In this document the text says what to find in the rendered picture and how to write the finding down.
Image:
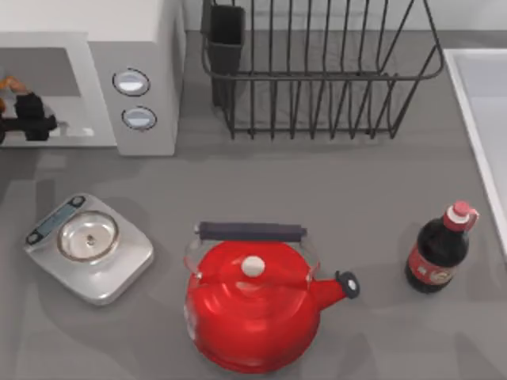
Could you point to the pale microwave oven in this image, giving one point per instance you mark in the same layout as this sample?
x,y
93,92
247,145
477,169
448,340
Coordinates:
x,y
99,47

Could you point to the dark bottle with red label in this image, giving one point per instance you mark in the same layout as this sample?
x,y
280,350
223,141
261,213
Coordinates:
x,y
435,257

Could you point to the round grey microwave knob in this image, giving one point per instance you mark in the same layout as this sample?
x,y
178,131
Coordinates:
x,y
139,118
130,82

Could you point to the dark grey cutlery holder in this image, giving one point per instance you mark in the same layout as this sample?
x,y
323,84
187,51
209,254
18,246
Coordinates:
x,y
223,47

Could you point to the red kettle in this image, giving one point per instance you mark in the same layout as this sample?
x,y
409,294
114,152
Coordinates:
x,y
253,308

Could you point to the silver kitchen scale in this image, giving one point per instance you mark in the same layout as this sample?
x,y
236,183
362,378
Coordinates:
x,y
115,269

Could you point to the white sink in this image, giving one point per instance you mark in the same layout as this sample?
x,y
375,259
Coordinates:
x,y
487,103

